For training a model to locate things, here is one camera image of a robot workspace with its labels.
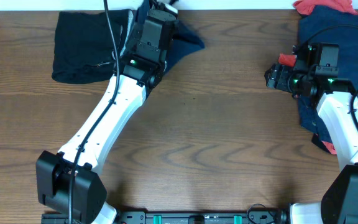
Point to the black folded shorts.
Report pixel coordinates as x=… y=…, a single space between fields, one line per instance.
x=84 y=45

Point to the navy shorts in pile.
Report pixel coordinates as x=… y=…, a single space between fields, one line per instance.
x=347 y=39

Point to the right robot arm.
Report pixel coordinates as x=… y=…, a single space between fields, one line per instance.
x=315 y=76

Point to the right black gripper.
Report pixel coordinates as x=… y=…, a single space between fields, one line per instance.
x=279 y=72

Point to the navy blue shorts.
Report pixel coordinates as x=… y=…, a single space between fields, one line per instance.
x=185 y=41

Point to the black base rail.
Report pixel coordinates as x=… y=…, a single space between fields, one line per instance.
x=254 y=216

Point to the black white garment under pile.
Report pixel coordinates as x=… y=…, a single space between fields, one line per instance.
x=325 y=146

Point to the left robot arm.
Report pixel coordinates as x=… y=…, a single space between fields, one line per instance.
x=68 y=181

